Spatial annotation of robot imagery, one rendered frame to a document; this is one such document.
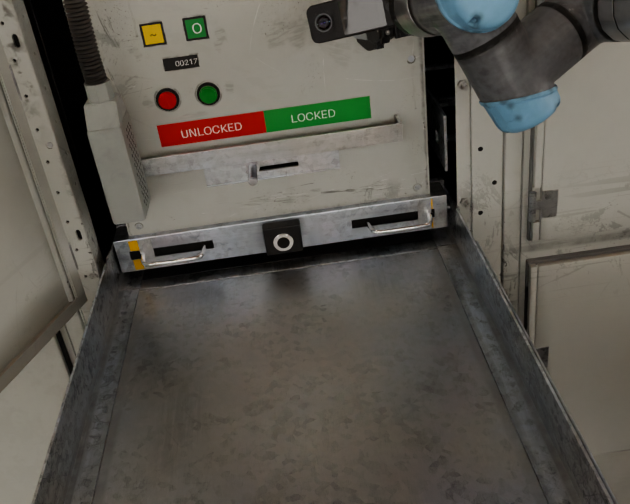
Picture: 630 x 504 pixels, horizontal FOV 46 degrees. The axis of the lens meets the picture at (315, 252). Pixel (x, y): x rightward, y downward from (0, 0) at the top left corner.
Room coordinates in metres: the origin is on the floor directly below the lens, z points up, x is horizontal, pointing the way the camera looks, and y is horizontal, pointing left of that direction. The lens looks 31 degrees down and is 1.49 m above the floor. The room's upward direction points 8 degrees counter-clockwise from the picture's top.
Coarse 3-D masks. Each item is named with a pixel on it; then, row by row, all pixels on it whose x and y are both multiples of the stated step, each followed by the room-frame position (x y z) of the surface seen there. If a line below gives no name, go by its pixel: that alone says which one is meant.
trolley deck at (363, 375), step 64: (384, 256) 1.02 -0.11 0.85; (192, 320) 0.92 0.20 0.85; (256, 320) 0.90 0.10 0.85; (320, 320) 0.87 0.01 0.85; (384, 320) 0.85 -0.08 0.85; (448, 320) 0.83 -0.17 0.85; (128, 384) 0.79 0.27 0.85; (192, 384) 0.77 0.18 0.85; (256, 384) 0.75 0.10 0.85; (320, 384) 0.74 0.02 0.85; (384, 384) 0.72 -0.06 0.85; (448, 384) 0.70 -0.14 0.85; (128, 448) 0.67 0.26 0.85; (192, 448) 0.65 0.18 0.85; (256, 448) 0.64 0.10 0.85; (320, 448) 0.63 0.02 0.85; (384, 448) 0.61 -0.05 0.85; (448, 448) 0.60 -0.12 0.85; (512, 448) 0.59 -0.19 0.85
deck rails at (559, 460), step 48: (480, 288) 0.88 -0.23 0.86; (96, 336) 0.86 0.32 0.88; (480, 336) 0.78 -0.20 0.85; (96, 384) 0.79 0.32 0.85; (528, 384) 0.67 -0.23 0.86; (96, 432) 0.70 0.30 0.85; (528, 432) 0.60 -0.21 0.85; (48, 480) 0.58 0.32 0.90; (96, 480) 0.62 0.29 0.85; (576, 480) 0.52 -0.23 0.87
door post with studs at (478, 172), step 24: (456, 72) 1.03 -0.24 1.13; (456, 96) 1.03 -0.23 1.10; (456, 120) 1.03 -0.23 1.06; (480, 120) 1.03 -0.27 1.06; (456, 144) 1.03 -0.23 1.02; (480, 144) 1.03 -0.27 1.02; (456, 168) 1.03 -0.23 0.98; (480, 168) 1.03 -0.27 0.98; (480, 192) 1.03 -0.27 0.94; (480, 216) 1.03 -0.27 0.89; (480, 240) 1.03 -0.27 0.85
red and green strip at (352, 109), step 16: (368, 96) 1.07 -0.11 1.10; (256, 112) 1.06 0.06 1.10; (272, 112) 1.06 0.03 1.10; (288, 112) 1.07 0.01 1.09; (304, 112) 1.07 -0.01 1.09; (320, 112) 1.07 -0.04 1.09; (336, 112) 1.07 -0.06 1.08; (352, 112) 1.07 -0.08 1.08; (368, 112) 1.07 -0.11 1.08; (160, 128) 1.06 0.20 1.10; (176, 128) 1.06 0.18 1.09; (192, 128) 1.06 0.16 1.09; (208, 128) 1.06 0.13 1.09; (224, 128) 1.06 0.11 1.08; (240, 128) 1.06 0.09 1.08; (256, 128) 1.06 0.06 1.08; (272, 128) 1.06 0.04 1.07; (288, 128) 1.07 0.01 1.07; (176, 144) 1.06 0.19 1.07
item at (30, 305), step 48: (0, 48) 1.02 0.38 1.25; (0, 144) 1.00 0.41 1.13; (0, 192) 0.97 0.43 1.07; (48, 192) 1.02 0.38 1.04; (0, 240) 0.94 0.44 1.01; (0, 288) 0.91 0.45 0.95; (48, 288) 0.99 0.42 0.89; (0, 336) 0.88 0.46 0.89; (48, 336) 0.92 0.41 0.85; (0, 384) 0.82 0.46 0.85
